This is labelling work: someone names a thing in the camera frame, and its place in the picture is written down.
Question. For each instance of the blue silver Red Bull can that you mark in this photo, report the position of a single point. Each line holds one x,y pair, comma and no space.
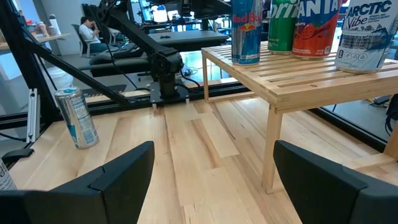
247,40

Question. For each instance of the light wooden table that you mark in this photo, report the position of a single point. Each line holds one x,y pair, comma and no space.
46,38

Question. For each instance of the silver Celsius Arctic Vibe can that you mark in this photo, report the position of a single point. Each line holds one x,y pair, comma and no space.
5,177
363,40

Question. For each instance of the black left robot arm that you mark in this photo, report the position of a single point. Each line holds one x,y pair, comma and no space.
140,34

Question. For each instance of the silver aluminium bracket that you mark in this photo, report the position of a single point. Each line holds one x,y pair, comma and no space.
32,118

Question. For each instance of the wooden slatted shelf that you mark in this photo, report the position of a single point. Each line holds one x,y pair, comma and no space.
295,84

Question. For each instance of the red Fanta can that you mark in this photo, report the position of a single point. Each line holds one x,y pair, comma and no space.
314,34

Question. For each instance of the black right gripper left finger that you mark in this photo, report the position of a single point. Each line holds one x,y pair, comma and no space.
118,193

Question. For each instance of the person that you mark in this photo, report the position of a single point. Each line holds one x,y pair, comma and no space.
88,34

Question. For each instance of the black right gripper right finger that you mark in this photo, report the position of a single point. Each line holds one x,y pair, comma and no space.
326,193

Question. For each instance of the black desk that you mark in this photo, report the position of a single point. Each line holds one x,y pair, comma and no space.
192,39

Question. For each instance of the green Sprite can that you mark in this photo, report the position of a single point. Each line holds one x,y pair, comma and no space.
281,31

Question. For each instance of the white bottle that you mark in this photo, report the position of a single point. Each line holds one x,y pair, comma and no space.
55,25

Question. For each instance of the silver light-blue Red Bull can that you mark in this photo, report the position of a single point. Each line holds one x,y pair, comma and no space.
79,124

